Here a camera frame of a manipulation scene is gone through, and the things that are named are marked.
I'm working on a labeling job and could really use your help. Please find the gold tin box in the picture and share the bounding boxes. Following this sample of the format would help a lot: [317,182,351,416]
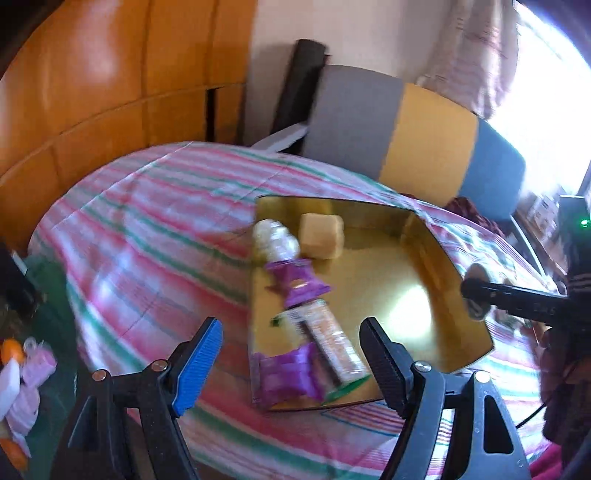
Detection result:
[249,195,494,411]

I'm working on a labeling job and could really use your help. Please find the window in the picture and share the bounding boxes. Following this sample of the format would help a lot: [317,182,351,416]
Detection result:
[489,0,591,195]

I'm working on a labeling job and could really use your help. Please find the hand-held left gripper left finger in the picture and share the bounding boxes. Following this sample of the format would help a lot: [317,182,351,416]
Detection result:
[51,318,223,480]

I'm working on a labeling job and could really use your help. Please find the orange item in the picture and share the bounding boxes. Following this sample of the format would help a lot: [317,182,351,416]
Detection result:
[0,339,26,370]

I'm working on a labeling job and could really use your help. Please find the striped tablecloth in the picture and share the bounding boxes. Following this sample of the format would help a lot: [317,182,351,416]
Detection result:
[28,141,568,480]

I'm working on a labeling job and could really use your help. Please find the purple snack packet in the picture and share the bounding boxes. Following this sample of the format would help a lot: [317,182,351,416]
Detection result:
[252,344,326,407]
[265,258,332,310]

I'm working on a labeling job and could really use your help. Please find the pink patterned curtain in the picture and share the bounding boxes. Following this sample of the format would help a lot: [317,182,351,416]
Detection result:
[416,0,520,121]

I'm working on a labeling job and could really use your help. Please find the maroon cloth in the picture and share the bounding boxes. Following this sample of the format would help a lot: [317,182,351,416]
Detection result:
[443,196,509,236]

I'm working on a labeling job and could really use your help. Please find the long green-edged snack packet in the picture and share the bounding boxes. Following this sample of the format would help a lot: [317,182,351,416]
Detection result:
[271,299,374,402]

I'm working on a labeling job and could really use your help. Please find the wooden wardrobe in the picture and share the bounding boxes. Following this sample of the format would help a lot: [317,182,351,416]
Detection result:
[0,0,257,257]

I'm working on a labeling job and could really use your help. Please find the grey yellow blue armchair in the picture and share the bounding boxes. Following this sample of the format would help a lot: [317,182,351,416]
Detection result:
[252,65,527,217]

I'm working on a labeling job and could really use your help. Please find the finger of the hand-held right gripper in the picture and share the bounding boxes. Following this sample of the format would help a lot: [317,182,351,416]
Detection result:
[461,263,571,326]

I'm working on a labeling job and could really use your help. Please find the pink white soft item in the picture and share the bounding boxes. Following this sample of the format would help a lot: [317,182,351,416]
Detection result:
[0,337,58,457]

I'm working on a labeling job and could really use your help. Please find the white plastic wad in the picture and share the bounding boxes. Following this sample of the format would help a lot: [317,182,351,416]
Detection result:
[254,219,301,265]

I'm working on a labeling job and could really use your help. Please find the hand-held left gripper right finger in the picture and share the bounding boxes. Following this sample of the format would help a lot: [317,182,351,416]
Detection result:
[360,318,532,480]

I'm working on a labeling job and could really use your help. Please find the yellow sponge block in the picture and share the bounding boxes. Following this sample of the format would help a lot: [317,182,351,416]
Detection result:
[299,212,346,260]

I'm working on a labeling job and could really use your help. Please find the white carton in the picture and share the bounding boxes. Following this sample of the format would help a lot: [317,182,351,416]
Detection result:
[531,196,561,232]

